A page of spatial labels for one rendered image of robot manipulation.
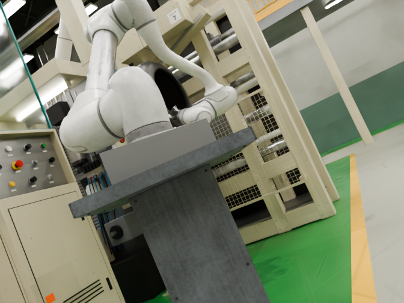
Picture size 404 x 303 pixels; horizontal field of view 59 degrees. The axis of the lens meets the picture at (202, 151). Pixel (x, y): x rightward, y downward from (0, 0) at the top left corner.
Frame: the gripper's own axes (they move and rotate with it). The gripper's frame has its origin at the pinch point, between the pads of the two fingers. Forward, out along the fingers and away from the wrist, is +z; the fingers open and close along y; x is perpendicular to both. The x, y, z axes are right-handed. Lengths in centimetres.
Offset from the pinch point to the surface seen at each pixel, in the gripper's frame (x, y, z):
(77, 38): 3, -63, 84
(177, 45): 54, -19, 64
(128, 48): 28, -37, 81
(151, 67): 17.7, -22.6, 32.4
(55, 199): -77, 1, 30
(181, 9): 65, -38, 49
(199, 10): 78, -30, 51
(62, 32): 7, -75, 133
